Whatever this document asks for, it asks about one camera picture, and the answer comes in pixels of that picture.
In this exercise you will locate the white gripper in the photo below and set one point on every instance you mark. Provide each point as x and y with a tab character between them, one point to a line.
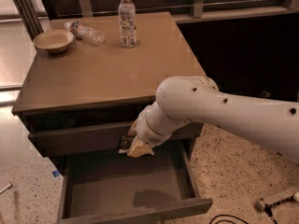
146	132

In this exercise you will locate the black rxbar chocolate bar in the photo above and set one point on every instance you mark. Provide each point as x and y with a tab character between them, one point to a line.
125	144

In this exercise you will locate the grey robot base foot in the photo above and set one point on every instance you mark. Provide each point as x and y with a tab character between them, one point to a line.
266	204

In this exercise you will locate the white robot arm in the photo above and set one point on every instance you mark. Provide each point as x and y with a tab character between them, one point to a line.
181	100

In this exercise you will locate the open middle drawer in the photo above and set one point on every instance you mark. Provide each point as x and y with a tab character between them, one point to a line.
105	187

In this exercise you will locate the upper drawer front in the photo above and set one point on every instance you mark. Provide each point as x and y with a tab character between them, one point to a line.
80	139

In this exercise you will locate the brown drawer cabinet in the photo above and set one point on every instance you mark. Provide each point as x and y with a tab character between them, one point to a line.
88	85

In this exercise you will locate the blue tape piece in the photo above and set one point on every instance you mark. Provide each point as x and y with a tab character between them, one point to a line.
56	173

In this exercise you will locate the lying clear water bottle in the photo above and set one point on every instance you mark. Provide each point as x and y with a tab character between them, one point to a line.
85	32

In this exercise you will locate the beige bowl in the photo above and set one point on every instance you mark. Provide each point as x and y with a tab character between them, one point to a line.
54	41

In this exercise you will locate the standing clear water bottle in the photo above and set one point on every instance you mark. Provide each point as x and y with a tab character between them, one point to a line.
127	23

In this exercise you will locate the metal rod on floor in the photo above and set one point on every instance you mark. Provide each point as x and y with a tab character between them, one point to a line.
9	186

